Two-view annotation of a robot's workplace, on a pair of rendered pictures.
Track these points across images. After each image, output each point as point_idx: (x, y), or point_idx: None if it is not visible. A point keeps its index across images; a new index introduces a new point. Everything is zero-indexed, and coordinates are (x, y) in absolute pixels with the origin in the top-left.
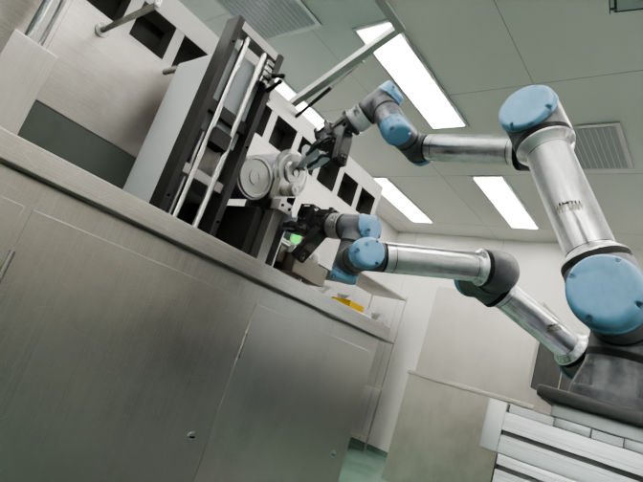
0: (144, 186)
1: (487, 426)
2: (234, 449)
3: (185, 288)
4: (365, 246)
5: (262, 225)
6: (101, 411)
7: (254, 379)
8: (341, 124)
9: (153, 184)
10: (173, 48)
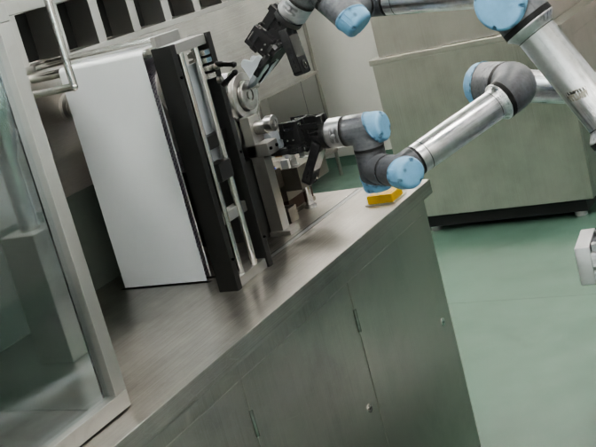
0: (147, 236)
1: (582, 269)
2: (392, 388)
3: (314, 326)
4: (404, 172)
5: (260, 176)
6: (328, 443)
7: (375, 333)
8: (275, 23)
9: (161, 231)
10: (18, 43)
